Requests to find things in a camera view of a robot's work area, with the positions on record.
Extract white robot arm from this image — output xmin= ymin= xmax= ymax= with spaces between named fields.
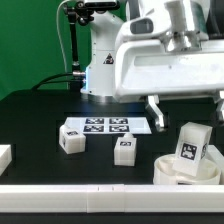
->
xmin=82 ymin=0 xmax=224 ymax=131

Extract black cables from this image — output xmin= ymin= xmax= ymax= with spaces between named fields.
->
xmin=31 ymin=73 xmax=75 ymax=90

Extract white round stool seat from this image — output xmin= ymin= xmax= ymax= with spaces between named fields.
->
xmin=153 ymin=154 xmax=221 ymax=185

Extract paper sheet with markers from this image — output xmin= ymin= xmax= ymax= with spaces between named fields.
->
xmin=64 ymin=117 xmax=151 ymax=134

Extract white rail block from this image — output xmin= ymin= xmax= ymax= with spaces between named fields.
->
xmin=207 ymin=145 xmax=224 ymax=185
xmin=0 ymin=145 xmax=12 ymax=176

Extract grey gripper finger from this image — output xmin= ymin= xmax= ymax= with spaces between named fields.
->
xmin=214 ymin=90 xmax=224 ymax=124

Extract white front rail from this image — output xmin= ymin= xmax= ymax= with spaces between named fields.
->
xmin=0 ymin=184 xmax=224 ymax=213

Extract white right rail block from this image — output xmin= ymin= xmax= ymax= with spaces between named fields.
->
xmin=207 ymin=145 xmax=224 ymax=185

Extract white left rail block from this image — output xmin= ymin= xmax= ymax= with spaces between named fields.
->
xmin=0 ymin=145 xmax=12 ymax=176

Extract white cable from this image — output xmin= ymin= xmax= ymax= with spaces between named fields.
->
xmin=55 ymin=0 xmax=73 ymax=74

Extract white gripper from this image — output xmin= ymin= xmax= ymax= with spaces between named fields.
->
xmin=113 ymin=18 xmax=224 ymax=132

